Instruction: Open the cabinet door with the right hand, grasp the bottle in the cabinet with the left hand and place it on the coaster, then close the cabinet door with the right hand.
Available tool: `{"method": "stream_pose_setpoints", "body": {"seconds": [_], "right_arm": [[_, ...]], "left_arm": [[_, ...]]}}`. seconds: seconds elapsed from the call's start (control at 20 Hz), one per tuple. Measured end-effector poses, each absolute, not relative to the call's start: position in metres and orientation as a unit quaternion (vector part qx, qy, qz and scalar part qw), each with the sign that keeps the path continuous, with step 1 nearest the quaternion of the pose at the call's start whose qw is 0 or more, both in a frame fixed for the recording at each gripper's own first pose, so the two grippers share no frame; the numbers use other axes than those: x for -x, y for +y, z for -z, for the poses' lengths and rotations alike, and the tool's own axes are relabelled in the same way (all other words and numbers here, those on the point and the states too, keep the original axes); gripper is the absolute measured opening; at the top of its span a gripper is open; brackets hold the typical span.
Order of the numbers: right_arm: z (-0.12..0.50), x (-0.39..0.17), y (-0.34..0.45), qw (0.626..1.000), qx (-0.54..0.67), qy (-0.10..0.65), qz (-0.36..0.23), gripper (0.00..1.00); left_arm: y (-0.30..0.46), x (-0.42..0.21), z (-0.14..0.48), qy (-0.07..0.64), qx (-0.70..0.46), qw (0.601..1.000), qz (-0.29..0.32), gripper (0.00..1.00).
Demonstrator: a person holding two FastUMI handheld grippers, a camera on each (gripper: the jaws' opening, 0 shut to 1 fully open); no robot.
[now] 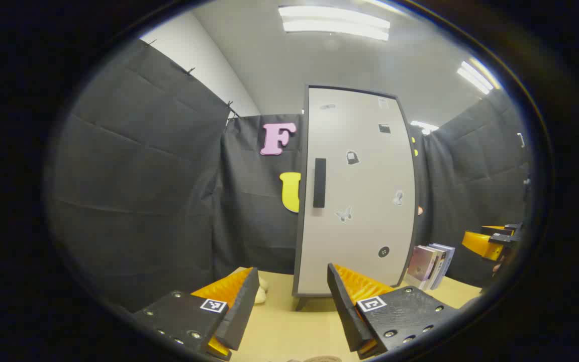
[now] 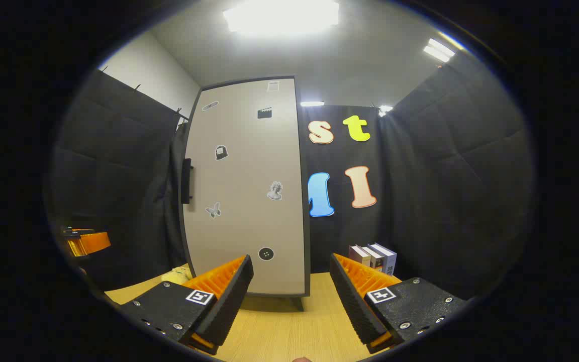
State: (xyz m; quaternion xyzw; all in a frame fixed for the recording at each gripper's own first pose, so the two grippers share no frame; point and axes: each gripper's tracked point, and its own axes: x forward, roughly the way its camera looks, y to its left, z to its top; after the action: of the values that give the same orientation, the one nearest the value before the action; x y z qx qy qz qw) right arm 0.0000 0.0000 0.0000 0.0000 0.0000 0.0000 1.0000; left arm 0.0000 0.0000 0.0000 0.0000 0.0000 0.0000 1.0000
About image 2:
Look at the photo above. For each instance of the ceiling light panel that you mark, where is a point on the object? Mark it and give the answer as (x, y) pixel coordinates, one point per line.
(312, 104)
(282, 15)
(439, 50)

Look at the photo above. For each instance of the cream plush toy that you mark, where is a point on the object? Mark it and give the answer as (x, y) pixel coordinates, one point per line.
(176, 275)

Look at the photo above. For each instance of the grey blue spine book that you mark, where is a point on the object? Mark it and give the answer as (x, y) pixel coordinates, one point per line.
(389, 259)

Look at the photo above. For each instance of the black backdrop cloth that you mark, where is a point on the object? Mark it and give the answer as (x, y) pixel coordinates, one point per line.
(445, 176)

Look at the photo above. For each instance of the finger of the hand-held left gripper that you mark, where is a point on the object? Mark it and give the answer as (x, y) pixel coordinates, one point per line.
(93, 242)

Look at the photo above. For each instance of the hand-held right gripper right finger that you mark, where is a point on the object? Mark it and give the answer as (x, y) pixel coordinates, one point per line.
(352, 301)

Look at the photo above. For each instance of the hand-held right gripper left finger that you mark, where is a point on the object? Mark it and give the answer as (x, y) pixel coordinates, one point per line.
(231, 301)

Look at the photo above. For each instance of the grey cabinet door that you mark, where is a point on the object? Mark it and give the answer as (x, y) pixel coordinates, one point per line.
(249, 166)

